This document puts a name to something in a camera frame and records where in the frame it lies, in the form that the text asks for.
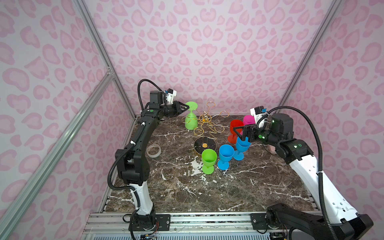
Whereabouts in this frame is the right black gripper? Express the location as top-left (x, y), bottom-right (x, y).
top-left (233, 122), bottom-right (282, 147)

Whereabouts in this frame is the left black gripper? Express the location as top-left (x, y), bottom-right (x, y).
top-left (159, 101), bottom-right (189, 118)

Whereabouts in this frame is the blue wine glass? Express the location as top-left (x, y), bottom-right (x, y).
top-left (233, 137), bottom-right (251, 161)
top-left (218, 145), bottom-right (235, 171)

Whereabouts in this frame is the red wine glass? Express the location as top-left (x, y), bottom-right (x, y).
top-left (228, 120), bottom-right (244, 145)

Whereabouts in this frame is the magenta wine glass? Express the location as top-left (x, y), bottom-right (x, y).
top-left (243, 115), bottom-right (256, 126)

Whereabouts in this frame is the green wine glass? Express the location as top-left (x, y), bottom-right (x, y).
top-left (185, 102), bottom-right (198, 130)
top-left (202, 149), bottom-right (217, 175)

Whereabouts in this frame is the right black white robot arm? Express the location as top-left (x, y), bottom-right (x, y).
top-left (234, 114), bottom-right (374, 240)

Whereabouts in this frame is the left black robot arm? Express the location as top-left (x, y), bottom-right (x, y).
top-left (107, 89), bottom-right (189, 231)

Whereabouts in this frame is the pink rectangular block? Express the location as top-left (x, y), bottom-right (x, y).
top-left (268, 145), bottom-right (277, 155)

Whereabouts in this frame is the clear tape roll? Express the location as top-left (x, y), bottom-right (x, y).
top-left (146, 144), bottom-right (162, 158)

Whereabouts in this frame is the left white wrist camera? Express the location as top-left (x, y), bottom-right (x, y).
top-left (164, 89), bottom-right (177, 105)

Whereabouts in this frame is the gold wire glass rack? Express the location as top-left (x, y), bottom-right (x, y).
top-left (181, 102), bottom-right (230, 155)

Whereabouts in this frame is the left black cable hose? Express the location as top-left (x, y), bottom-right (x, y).
top-left (107, 78), bottom-right (164, 191)

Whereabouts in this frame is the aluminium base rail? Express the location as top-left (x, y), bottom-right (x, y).
top-left (80, 211), bottom-right (331, 240)

